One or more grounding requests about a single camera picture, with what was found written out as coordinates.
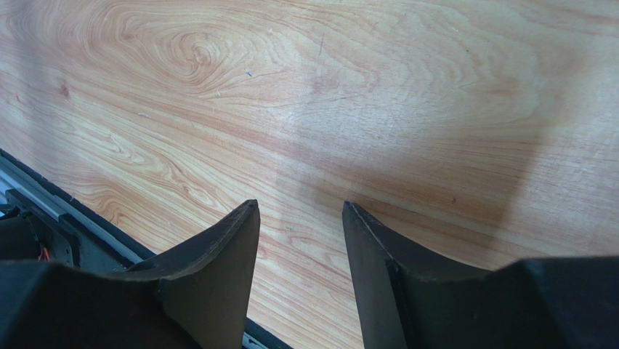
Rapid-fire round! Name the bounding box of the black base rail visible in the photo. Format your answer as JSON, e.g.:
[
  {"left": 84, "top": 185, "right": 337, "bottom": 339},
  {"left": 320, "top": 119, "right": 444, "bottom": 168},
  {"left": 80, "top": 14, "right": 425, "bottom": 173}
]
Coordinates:
[{"left": 1, "top": 153, "right": 285, "bottom": 348}]

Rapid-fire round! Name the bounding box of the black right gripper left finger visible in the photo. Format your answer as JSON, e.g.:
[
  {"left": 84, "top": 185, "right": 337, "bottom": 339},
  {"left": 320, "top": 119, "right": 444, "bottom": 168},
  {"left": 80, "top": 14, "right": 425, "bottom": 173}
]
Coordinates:
[{"left": 1, "top": 199, "right": 260, "bottom": 348}]

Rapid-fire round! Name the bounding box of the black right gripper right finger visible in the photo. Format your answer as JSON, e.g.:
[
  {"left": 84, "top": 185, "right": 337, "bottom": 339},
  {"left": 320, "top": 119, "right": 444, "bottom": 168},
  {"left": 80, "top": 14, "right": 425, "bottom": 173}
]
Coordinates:
[{"left": 342, "top": 201, "right": 618, "bottom": 348}]

